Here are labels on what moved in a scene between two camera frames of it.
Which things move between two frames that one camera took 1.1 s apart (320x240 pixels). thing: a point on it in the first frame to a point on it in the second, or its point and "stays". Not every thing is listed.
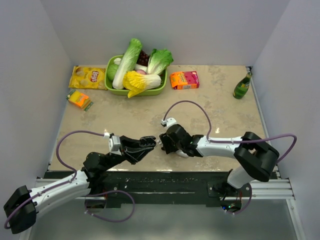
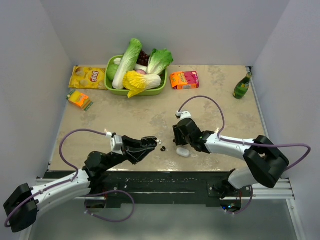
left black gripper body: (129, 156) stays
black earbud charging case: (147, 141) stays
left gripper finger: (143, 156) stays
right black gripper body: (167, 142) to (180, 139)
